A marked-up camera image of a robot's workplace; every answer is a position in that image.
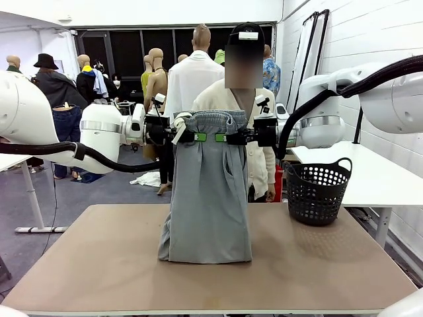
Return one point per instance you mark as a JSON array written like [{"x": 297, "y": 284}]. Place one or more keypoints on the small tan mannequin head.
[{"x": 182, "y": 58}]

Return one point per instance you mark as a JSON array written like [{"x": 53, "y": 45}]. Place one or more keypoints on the mannequin in yellow top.
[{"x": 145, "y": 77}]

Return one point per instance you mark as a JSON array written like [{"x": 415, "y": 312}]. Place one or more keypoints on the white desk with T-leg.
[{"x": 31, "y": 195}]

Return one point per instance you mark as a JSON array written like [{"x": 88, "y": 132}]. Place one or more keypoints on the black framed white panel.
[
  {"x": 304, "y": 56},
  {"x": 320, "y": 43}
]

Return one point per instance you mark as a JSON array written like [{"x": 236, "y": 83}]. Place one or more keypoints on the mannequin in white shirt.
[{"x": 190, "y": 76}]

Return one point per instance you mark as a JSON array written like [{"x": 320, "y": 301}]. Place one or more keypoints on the person's left forearm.
[{"x": 270, "y": 168}]

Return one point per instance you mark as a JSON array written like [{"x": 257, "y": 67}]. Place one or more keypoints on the grey sweat shorts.
[{"x": 208, "y": 204}]

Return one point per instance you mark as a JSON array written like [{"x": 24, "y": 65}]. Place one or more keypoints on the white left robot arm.
[{"x": 99, "y": 132}]

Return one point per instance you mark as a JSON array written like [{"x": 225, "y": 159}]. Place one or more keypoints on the white small stool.
[{"x": 126, "y": 104}]

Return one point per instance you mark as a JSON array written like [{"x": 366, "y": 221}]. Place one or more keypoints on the person in cream cardigan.
[{"x": 215, "y": 95}]

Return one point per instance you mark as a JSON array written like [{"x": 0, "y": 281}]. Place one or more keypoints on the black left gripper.
[{"x": 158, "y": 130}]

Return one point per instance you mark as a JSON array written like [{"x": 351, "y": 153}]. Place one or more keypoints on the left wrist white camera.
[{"x": 159, "y": 98}]

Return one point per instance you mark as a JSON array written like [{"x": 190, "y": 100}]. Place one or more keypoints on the large white desk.
[{"x": 363, "y": 175}]

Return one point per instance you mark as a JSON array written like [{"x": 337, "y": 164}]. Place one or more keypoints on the wrist white camera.
[
  {"x": 261, "y": 100},
  {"x": 159, "y": 98}
]

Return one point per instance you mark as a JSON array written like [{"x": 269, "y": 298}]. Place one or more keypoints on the person's left hand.
[{"x": 271, "y": 193}]

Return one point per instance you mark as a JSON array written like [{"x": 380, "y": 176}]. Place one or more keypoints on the bare tan mannequin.
[{"x": 158, "y": 79}]

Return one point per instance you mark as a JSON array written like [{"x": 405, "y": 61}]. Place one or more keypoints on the person with face mask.
[{"x": 116, "y": 86}]

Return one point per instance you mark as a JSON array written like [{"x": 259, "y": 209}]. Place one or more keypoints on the mannequin with yellow collar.
[{"x": 84, "y": 82}]

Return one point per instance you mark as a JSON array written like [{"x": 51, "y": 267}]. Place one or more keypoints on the mannequin in cream coat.
[{"x": 14, "y": 62}]

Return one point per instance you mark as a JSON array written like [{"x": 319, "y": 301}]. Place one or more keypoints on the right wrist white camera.
[{"x": 261, "y": 100}]

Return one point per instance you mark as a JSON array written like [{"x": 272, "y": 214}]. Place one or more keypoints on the black tripod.
[{"x": 358, "y": 128}]

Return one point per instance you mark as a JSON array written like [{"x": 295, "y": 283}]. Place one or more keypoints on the red bin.
[{"x": 279, "y": 178}]

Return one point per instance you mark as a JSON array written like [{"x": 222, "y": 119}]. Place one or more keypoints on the mannequin in blue floral shirt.
[{"x": 272, "y": 76}]

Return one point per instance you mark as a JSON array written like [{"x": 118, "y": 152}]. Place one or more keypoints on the white cloth on floor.
[{"x": 145, "y": 180}]

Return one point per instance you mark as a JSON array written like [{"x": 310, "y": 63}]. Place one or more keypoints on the black perforated plastic basket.
[{"x": 317, "y": 198}]

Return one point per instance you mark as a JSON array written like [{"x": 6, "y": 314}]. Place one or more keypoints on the white head-mounted camera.
[{"x": 248, "y": 36}]

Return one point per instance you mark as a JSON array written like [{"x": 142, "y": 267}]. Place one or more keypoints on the mannequin in blue jeans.
[{"x": 66, "y": 132}]

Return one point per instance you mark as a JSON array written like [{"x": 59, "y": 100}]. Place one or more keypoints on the light blue shirt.
[{"x": 99, "y": 82}]

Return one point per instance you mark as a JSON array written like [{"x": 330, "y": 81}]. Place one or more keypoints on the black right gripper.
[{"x": 266, "y": 132}]

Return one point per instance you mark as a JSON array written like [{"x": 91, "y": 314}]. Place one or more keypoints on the black bucket hat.
[{"x": 46, "y": 61}]

